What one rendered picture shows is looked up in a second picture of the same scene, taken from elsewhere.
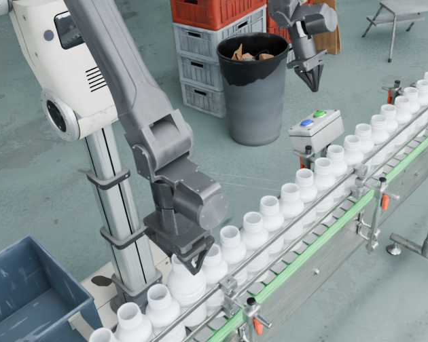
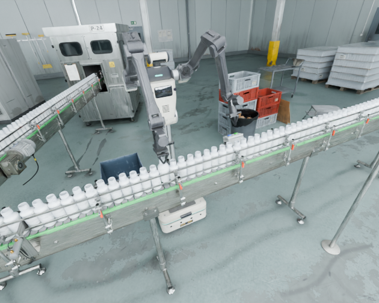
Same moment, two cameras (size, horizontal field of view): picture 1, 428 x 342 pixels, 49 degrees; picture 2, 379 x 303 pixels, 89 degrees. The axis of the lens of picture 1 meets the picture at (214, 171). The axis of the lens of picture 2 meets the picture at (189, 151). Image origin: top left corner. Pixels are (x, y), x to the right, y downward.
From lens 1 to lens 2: 0.48 m
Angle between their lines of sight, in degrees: 16
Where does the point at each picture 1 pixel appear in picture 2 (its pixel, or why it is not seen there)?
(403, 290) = (276, 217)
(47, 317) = not seen: hidden behind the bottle
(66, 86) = not seen: hidden behind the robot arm
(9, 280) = (128, 165)
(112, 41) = (146, 91)
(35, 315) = not seen: hidden behind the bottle
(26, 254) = (135, 158)
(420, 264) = (287, 210)
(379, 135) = (249, 143)
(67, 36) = (157, 94)
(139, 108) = (149, 110)
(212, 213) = (162, 142)
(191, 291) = (162, 169)
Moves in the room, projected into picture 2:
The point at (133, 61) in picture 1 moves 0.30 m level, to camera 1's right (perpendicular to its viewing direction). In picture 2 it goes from (150, 97) to (209, 100)
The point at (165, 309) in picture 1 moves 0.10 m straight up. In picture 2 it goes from (153, 172) to (150, 157)
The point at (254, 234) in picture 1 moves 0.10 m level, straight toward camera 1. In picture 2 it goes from (189, 160) to (183, 169)
